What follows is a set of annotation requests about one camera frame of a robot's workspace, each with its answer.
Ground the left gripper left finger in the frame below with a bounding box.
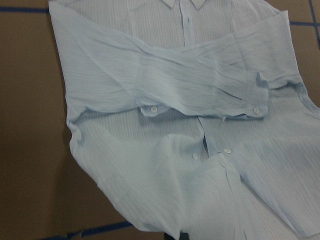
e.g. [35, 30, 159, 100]
[163, 233, 173, 240]

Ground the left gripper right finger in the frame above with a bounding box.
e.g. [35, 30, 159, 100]
[179, 232, 189, 240]

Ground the light blue button-up shirt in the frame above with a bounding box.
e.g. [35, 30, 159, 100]
[48, 0, 320, 240]

